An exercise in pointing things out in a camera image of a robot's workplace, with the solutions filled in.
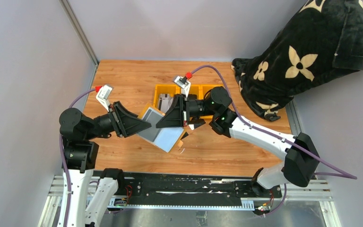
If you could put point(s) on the black credit card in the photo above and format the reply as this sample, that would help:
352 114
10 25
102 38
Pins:
184 135

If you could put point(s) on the yellow plastic bin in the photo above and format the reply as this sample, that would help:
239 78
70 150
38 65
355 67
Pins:
164 89
194 93
205 88

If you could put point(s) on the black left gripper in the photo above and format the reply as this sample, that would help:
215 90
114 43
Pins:
129 123

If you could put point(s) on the black floral plush blanket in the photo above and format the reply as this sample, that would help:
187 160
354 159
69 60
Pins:
323 41

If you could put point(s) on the white cards in left bin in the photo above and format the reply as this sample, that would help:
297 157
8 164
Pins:
164 102

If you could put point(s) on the right yellow plastic bin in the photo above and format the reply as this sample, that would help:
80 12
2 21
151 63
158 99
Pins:
205 88

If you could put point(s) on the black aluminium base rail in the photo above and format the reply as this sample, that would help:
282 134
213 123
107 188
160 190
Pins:
145 191

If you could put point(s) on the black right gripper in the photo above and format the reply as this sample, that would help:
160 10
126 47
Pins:
174 117

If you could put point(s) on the middle yellow plastic bin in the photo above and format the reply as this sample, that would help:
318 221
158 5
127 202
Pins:
194 93

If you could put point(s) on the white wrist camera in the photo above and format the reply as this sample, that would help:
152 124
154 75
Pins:
102 95
184 84

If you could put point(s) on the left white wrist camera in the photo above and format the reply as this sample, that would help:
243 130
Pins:
102 95

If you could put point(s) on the left yellow plastic bin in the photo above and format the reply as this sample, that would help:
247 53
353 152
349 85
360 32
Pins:
164 89

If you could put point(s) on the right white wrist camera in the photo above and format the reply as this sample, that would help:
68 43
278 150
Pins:
184 84

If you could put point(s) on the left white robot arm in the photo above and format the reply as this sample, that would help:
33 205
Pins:
79 155

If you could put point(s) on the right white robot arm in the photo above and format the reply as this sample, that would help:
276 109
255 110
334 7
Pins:
298 153

